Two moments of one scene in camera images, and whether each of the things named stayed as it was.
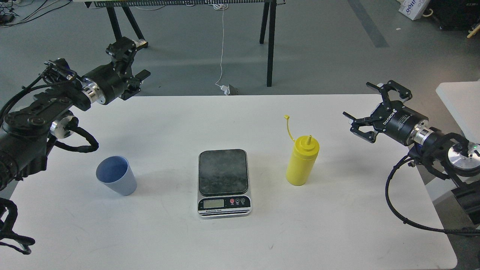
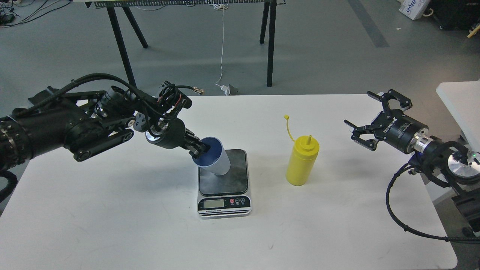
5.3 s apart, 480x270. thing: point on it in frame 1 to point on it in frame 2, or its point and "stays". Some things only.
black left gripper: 109,83 to 175,135
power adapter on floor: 230,90 stays
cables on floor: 9,17 stays
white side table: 462,99 stays
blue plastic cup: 116,172 to 216,160
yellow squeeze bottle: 303,159 stays
